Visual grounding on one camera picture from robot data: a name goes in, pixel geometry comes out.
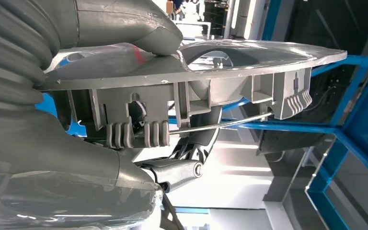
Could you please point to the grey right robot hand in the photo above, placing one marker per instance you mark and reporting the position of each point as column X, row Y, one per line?
column 44, row 165

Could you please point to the blue metal shelf rack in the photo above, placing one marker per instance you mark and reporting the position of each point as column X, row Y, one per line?
column 346, row 133

